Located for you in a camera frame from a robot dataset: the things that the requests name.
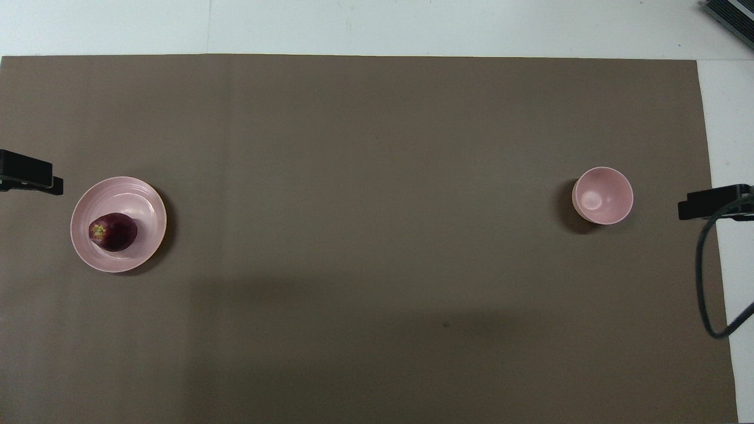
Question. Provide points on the dark red apple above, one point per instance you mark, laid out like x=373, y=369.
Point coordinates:
x=115, y=232

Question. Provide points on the pink bowl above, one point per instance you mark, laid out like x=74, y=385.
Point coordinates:
x=604, y=197

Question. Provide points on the pink plate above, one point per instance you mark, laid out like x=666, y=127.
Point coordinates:
x=135, y=203

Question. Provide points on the grey ribbed device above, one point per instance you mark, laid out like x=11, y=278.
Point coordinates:
x=733, y=17

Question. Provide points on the brown table mat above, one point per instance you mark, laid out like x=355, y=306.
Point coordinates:
x=377, y=235

